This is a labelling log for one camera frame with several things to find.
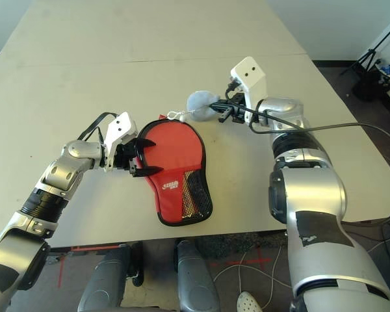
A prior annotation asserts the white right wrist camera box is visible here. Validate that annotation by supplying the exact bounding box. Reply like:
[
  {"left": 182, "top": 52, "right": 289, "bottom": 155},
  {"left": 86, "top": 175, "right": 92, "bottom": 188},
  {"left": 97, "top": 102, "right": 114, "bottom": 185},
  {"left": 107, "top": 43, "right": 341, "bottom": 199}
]
[{"left": 229, "top": 57, "right": 267, "bottom": 126}]

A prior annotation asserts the red and black paddle case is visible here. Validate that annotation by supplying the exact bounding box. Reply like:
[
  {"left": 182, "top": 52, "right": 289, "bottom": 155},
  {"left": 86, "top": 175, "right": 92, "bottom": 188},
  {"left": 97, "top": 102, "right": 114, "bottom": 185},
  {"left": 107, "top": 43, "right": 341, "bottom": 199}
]
[{"left": 136, "top": 113, "right": 215, "bottom": 228}]

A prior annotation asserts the white perforated clog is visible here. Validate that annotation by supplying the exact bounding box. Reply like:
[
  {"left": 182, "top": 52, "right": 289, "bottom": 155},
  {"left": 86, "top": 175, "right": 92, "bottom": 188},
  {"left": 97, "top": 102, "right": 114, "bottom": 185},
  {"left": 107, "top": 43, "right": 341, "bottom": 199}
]
[{"left": 237, "top": 291, "right": 264, "bottom": 312}]

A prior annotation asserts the grey plush zipper charm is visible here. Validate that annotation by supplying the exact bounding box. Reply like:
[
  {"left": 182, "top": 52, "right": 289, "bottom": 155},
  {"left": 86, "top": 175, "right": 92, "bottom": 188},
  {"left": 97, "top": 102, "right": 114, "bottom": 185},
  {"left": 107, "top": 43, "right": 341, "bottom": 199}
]
[{"left": 167, "top": 90, "right": 220, "bottom": 124}]

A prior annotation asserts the grey robot leg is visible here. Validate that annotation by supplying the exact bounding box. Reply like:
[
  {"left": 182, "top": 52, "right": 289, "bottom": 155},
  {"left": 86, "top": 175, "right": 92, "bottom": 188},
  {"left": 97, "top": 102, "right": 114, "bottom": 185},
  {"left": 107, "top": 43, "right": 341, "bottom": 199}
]
[
  {"left": 77, "top": 245, "right": 144, "bottom": 312},
  {"left": 177, "top": 239, "right": 220, "bottom": 312}
]

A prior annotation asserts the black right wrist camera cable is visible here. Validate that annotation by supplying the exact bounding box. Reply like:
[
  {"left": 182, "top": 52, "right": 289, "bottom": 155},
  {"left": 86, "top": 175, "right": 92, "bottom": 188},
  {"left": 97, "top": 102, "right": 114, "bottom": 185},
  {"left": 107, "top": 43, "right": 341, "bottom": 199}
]
[{"left": 225, "top": 79, "right": 390, "bottom": 225}]

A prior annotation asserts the black left wrist camera cable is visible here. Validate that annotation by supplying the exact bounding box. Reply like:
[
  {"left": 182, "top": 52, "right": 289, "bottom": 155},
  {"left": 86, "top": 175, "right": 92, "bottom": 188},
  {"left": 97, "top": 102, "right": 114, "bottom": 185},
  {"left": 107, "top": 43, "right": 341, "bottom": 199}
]
[{"left": 76, "top": 112, "right": 118, "bottom": 142}]

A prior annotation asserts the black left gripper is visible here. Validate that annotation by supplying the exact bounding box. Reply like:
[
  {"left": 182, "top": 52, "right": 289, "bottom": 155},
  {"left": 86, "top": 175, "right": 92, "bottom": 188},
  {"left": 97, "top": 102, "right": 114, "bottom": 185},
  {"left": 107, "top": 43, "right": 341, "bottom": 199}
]
[{"left": 116, "top": 138, "right": 164, "bottom": 178}]

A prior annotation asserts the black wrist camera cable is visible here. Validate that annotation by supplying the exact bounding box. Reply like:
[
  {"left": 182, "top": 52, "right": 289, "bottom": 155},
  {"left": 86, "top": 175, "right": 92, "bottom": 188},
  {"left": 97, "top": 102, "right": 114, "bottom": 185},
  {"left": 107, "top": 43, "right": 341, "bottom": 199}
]
[
  {"left": 76, "top": 112, "right": 118, "bottom": 142},
  {"left": 225, "top": 79, "right": 390, "bottom": 225}
]

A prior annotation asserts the grey right robot leg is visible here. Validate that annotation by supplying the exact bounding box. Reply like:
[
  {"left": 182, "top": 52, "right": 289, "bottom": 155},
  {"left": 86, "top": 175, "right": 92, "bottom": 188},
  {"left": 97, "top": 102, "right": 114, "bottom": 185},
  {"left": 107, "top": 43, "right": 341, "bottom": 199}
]
[{"left": 177, "top": 239, "right": 220, "bottom": 312}]

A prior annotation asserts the grey left robot leg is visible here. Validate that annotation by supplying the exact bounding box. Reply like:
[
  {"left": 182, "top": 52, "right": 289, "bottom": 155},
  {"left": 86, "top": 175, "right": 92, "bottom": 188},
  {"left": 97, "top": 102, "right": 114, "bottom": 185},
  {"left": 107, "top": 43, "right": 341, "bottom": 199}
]
[{"left": 77, "top": 245, "right": 144, "bottom": 312}]

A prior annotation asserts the black tripod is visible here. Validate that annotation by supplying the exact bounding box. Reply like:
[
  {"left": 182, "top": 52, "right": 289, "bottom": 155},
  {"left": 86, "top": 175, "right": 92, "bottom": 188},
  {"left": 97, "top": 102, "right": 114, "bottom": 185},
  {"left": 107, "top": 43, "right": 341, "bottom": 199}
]
[{"left": 339, "top": 27, "right": 390, "bottom": 77}]

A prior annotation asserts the black bag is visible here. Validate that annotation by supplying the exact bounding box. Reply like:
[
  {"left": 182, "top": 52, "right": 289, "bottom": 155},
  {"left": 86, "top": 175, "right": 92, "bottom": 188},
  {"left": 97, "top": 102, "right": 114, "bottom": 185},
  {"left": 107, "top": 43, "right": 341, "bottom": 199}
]
[{"left": 352, "top": 70, "right": 390, "bottom": 103}]

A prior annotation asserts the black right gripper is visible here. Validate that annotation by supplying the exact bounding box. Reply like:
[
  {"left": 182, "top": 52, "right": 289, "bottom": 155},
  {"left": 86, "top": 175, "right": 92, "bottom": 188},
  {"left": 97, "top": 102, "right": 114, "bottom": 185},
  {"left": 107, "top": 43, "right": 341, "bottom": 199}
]
[{"left": 209, "top": 93, "right": 252, "bottom": 124}]

